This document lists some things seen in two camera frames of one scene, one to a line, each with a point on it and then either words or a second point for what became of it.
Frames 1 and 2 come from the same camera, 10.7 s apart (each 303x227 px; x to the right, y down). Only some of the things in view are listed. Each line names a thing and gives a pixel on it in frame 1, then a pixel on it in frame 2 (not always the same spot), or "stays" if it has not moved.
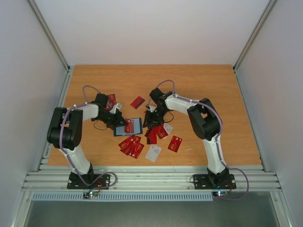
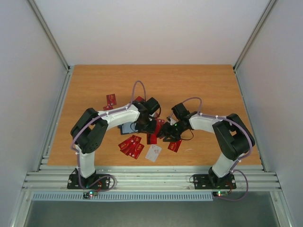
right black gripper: [153, 117] to [167, 130]
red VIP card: [175, 144] stays
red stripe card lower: [151, 139] stays
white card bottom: [153, 153] stays
